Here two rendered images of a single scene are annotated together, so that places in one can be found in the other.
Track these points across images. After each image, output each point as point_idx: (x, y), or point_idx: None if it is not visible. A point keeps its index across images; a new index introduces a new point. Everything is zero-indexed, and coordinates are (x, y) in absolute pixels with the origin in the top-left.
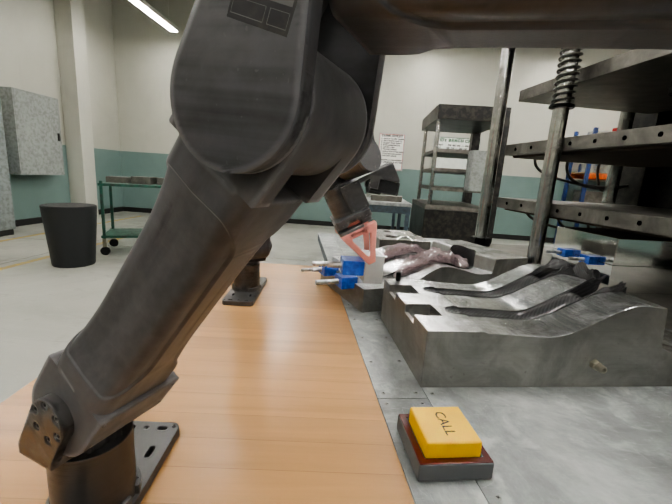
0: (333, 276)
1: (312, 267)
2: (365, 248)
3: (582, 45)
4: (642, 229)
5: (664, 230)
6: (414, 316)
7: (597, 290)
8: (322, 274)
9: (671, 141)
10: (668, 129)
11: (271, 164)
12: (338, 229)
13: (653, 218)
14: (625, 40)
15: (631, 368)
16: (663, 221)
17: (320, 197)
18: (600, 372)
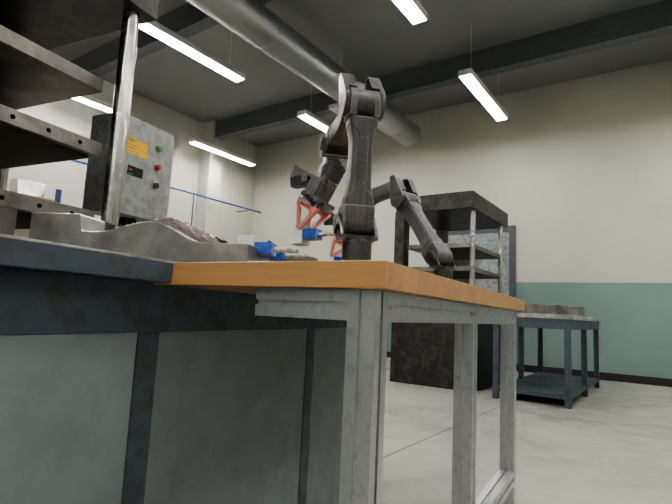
0: (260, 258)
1: (285, 247)
2: (299, 222)
3: (381, 199)
4: (6, 203)
5: (27, 205)
6: (309, 256)
7: (227, 242)
8: (275, 255)
9: (23, 128)
10: (19, 115)
11: None
12: (333, 210)
13: (15, 194)
14: (380, 200)
15: None
16: (25, 197)
17: (397, 211)
18: None
